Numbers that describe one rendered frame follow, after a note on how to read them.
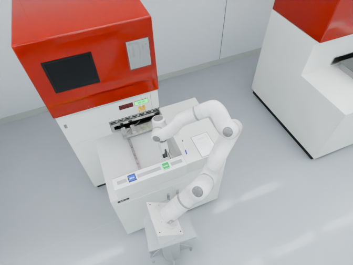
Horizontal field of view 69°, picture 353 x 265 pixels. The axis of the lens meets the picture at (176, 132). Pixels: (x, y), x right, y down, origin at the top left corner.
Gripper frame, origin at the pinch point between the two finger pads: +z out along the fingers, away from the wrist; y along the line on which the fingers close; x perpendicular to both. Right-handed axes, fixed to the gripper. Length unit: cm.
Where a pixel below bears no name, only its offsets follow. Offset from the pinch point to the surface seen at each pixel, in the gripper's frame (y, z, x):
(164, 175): 0.1, 20.4, -3.4
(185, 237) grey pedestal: 41, 39, -5
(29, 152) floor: -162, 79, -134
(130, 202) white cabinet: -4, 40, -33
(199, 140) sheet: -14.7, 11.8, 33.1
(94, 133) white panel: -61, 9, -44
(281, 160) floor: -35, 107, 144
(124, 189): 0.5, 18.6, -33.5
